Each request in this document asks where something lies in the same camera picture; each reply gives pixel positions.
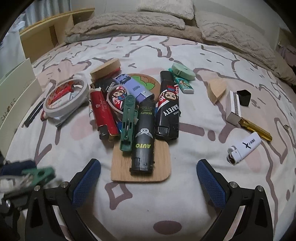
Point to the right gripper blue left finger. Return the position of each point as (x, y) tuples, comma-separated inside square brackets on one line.
[(41, 220)]

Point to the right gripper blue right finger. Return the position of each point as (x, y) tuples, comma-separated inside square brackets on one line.
[(255, 223)]

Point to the black AUTO lighter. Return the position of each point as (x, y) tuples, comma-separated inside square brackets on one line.
[(143, 141)]

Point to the white tape roll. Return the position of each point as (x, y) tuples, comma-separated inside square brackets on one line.
[(66, 97)]

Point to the green plastic clip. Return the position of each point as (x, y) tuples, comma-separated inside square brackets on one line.
[(129, 115)]

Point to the wooden board coaster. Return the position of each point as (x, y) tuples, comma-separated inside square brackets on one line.
[(121, 163)]

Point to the white X lighter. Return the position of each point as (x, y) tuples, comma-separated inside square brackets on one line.
[(237, 152)]

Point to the red lighter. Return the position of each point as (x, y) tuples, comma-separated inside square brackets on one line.
[(104, 119)]

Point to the slim black lighter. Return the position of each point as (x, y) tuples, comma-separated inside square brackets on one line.
[(33, 114)]

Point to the gold metal lighter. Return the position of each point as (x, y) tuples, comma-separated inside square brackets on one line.
[(248, 125)]

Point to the white storage box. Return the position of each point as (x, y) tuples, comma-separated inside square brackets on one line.
[(19, 91)]

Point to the small black SAFETY lighter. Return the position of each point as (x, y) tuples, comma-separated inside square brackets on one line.
[(106, 84)]

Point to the small black cap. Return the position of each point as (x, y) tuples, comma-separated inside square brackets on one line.
[(244, 97)]

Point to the purple lighter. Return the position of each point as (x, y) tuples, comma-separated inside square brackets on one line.
[(134, 87)]

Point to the black SAFETY cartoon lighter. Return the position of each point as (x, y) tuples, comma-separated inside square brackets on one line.
[(167, 108)]

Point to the round wooden lid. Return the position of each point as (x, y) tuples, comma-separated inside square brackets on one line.
[(110, 67)]

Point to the wooden wedge block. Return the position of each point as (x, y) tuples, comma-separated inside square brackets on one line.
[(216, 88)]

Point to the teal patterned lighter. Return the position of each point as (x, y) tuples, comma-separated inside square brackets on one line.
[(184, 85)]

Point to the wooden bedside shelf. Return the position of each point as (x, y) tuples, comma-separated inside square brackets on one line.
[(45, 35)]

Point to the mint green round case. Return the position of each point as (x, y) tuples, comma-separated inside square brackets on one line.
[(183, 71)]

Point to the beige folded blanket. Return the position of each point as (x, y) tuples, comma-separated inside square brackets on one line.
[(132, 22)]

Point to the beige quilted pillow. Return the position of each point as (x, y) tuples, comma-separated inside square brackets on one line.
[(237, 35)]

